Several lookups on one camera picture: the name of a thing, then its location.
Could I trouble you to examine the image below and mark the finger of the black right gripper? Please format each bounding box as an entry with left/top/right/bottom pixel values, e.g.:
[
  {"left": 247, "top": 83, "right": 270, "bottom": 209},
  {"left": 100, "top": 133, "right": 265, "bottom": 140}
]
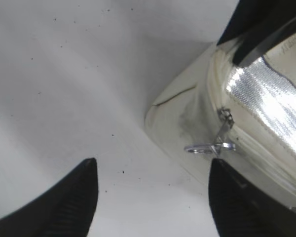
[{"left": 217, "top": 0, "right": 296, "bottom": 67}]

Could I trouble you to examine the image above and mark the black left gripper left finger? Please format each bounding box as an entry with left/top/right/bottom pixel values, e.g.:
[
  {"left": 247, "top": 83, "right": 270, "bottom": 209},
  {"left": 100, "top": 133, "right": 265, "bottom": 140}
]
[{"left": 0, "top": 158, "right": 98, "bottom": 237}]

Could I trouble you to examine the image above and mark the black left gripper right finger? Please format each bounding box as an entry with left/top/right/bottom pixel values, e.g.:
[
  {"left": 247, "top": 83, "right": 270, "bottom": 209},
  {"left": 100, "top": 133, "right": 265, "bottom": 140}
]
[{"left": 208, "top": 158, "right": 296, "bottom": 237}]

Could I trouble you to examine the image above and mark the silver zipper pull ring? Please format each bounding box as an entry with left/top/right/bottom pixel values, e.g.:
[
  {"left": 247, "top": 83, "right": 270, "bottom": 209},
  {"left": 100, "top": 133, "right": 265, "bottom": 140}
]
[{"left": 184, "top": 108, "right": 237, "bottom": 157}]

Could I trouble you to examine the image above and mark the cream zippered bag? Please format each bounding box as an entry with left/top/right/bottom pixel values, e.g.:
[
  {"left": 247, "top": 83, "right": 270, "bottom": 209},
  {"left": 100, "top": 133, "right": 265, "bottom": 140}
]
[{"left": 145, "top": 33, "right": 296, "bottom": 208}]

